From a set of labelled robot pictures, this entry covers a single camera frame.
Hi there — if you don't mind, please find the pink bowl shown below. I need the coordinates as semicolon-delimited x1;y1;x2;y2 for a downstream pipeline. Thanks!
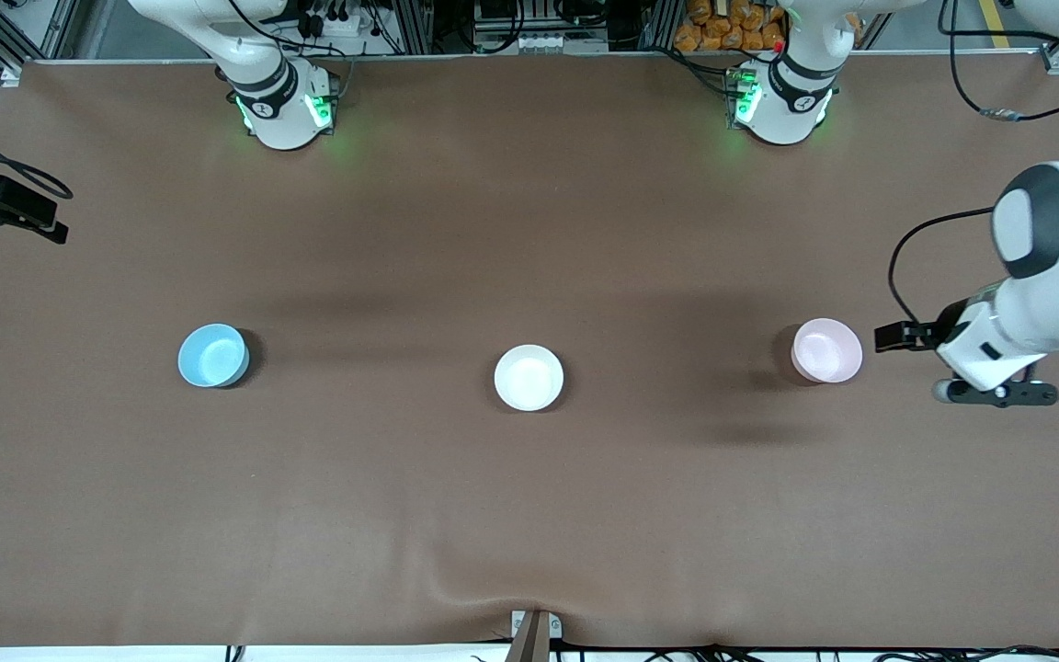
791;318;864;385

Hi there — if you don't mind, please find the blue bowl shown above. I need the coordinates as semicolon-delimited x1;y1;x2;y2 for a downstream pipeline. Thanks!
177;323;252;390

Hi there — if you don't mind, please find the white bowl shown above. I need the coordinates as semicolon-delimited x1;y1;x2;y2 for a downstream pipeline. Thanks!
494;344;566;413

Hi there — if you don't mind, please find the pile of orange buns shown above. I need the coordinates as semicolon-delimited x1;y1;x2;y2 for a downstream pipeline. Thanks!
673;0;788;54

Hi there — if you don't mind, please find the white power strip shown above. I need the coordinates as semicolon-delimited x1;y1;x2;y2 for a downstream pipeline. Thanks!
294;2;363;39

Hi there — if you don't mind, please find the brown table mat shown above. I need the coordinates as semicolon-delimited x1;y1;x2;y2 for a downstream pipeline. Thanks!
0;51;1059;650

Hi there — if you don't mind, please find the white terminal block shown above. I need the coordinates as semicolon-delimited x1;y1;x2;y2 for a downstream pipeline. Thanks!
509;32;591;54

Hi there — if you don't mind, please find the grey metal table clamp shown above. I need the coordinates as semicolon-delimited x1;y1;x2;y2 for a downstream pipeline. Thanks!
504;609;564;662

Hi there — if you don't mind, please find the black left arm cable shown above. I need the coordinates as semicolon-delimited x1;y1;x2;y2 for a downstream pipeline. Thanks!
887;0;1059;325

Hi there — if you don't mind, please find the aluminium frame post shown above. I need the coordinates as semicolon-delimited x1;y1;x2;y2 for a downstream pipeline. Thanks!
394;0;436;55
640;0;683;52

